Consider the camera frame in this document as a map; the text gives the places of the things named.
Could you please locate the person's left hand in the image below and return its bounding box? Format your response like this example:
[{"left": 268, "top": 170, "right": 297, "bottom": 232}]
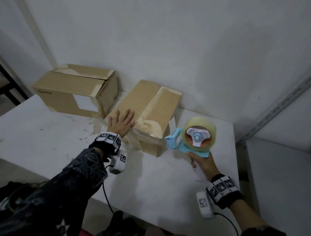
[{"left": 107, "top": 109, "right": 135, "bottom": 139}]

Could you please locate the person's right hand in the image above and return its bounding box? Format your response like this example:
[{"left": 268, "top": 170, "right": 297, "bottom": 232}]
[{"left": 186, "top": 151, "right": 220, "bottom": 182}]

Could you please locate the brown cardboard box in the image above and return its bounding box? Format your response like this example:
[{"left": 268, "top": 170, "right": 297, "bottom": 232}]
[
  {"left": 33, "top": 64, "right": 119, "bottom": 120},
  {"left": 108, "top": 79, "right": 183, "bottom": 158}
]

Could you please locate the blue white tape dispenser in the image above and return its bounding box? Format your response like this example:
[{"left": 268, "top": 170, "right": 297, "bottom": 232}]
[{"left": 165, "top": 119, "right": 212, "bottom": 182}]

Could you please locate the clear tape roll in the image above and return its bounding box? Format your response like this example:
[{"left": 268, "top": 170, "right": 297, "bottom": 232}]
[{"left": 181, "top": 116, "right": 217, "bottom": 149}]

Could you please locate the person's left forearm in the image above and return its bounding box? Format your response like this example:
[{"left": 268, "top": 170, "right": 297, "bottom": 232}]
[{"left": 0, "top": 147, "right": 109, "bottom": 236}]

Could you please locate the person's right forearm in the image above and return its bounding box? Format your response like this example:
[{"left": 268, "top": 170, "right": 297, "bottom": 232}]
[{"left": 229, "top": 199, "right": 287, "bottom": 236}]

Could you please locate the black wristband with marker tags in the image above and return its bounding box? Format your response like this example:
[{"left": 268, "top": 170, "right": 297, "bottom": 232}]
[
  {"left": 206, "top": 174, "right": 245, "bottom": 209},
  {"left": 88, "top": 132, "right": 122, "bottom": 162}
]

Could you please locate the grey metal shelf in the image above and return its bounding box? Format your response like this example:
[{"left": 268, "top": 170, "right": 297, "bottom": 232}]
[{"left": 236, "top": 75, "right": 311, "bottom": 236}]

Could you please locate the black case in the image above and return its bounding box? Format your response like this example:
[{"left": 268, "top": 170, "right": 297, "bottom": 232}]
[{"left": 97, "top": 210, "right": 175, "bottom": 236}]

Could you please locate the black shelf with wooden boards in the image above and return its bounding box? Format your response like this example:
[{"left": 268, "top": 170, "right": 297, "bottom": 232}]
[{"left": 0, "top": 62, "right": 29, "bottom": 106}]

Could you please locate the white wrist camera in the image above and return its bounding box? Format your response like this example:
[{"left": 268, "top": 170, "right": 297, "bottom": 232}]
[
  {"left": 109, "top": 150, "right": 127, "bottom": 175},
  {"left": 196, "top": 191, "right": 214, "bottom": 219}
]

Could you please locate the black camera cable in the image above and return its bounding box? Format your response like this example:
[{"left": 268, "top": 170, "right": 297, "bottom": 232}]
[
  {"left": 213, "top": 212, "right": 240, "bottom": 236},
  {"left": 102, "top": 164, "right": 115, "bottom": 214}
]

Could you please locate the black bag with cables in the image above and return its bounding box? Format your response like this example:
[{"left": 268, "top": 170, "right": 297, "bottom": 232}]
[{"left": 0, "top": 180, "right": 49, "bottom": 212}]

